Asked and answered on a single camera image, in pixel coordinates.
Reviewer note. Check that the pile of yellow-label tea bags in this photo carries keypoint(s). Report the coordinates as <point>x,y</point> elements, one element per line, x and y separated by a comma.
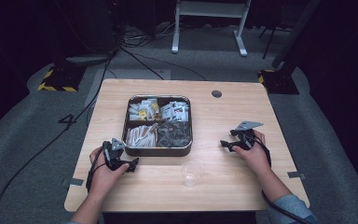
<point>143,109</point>

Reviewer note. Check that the pile of brown-white stick packets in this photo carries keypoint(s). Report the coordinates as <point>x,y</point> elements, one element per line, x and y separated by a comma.
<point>141,137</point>

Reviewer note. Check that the grey tape strip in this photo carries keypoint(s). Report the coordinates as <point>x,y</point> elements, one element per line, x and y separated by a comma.
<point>76,182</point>
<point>296,175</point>

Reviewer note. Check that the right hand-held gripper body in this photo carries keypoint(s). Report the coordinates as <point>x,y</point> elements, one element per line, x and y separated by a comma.
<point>245,137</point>

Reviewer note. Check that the person's right hand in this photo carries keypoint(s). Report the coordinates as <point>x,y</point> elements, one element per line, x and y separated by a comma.
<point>256,157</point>

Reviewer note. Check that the grey slanted stand post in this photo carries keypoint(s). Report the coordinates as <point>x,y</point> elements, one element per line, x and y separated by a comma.
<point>295,31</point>

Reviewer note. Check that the black-yellow striped stand base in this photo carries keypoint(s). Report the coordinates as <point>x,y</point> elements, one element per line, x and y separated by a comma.
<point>62,79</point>
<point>278,81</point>

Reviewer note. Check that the metal compartment tray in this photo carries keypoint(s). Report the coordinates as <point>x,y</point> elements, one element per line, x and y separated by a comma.
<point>143,151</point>

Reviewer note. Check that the clear plastic cup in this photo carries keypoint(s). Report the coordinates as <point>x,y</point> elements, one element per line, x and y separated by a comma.
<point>192,172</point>

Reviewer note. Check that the white metal stand frame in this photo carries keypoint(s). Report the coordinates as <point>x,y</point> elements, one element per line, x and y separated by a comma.
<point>209,9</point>

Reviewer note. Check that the round grey table grommet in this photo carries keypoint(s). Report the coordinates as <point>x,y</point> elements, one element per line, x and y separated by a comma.
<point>216,93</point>

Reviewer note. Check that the person's left hand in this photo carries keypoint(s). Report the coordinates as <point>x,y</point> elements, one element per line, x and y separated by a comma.
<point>105,175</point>

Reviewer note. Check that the pile of white red-label sachets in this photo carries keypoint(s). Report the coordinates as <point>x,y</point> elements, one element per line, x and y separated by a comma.
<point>175,110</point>

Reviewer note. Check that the pile of dark packets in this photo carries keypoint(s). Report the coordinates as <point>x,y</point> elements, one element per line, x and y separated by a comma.
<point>174,134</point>

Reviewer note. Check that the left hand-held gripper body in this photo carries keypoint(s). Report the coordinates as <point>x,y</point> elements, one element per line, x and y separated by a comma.
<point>114,153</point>

